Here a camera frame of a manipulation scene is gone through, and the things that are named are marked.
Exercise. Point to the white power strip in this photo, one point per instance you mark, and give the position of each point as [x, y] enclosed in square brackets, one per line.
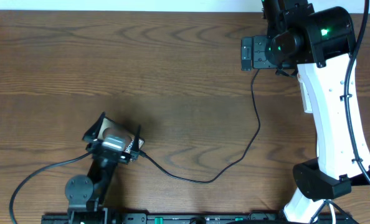
[305, 96]

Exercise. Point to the bronze Galaxy smartphone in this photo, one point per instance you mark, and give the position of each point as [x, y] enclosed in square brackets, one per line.
[110, 127]

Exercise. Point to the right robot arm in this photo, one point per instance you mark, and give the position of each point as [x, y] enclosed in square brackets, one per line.
[319, 49]

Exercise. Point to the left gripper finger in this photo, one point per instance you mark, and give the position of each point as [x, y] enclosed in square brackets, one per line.
[93, 133]
[135, 146]

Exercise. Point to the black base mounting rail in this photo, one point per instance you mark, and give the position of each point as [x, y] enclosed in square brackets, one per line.
[142, 218]

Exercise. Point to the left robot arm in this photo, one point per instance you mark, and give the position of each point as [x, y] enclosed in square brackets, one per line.
[86, 193]

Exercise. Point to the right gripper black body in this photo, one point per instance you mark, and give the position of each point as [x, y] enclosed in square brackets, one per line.
[258, 43]

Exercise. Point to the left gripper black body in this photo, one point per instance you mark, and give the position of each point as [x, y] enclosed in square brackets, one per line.
[109, 152]

